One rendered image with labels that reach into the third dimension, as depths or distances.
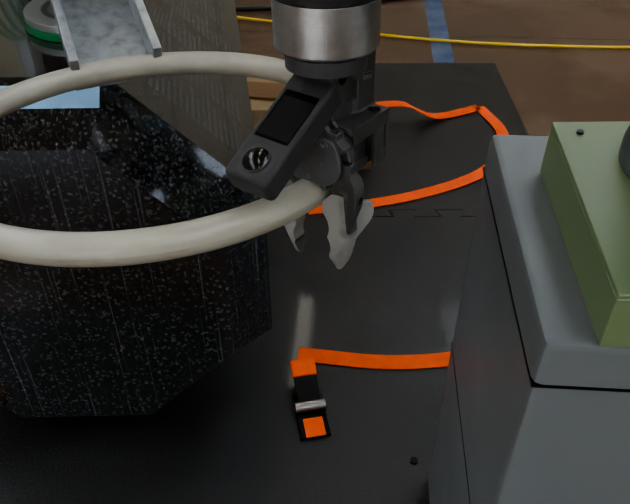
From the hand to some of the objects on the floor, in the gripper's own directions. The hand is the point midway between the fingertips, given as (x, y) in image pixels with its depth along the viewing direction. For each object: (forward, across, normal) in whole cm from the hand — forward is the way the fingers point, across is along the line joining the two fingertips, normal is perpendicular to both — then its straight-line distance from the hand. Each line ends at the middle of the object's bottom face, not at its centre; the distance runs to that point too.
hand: (314, 252), depth 69 cm
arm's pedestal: (+89, -23, -38) cm, 99 cm away
